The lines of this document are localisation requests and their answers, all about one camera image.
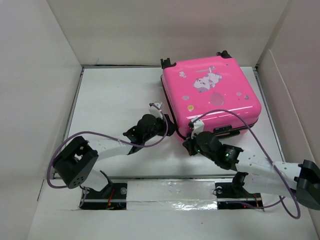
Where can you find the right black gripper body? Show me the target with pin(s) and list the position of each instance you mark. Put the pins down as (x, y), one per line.
(192, 148)

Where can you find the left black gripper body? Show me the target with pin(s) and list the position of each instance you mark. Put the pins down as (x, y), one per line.
(168, 133)

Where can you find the pink hard-shell suitcase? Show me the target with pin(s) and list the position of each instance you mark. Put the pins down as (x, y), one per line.
(213, 88)

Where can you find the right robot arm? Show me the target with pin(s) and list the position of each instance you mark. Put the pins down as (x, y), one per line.
(256, 175)

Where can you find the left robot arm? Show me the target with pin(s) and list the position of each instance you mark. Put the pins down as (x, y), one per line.
(75, 164)

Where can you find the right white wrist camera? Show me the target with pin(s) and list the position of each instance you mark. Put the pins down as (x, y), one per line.
(197, 127)

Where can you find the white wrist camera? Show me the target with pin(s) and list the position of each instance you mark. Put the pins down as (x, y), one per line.
(155, 109)
(197, 127)

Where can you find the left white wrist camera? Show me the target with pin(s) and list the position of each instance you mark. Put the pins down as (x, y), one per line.
(155, 109)

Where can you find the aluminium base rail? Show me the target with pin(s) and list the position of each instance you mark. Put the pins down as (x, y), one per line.
(169, 195)

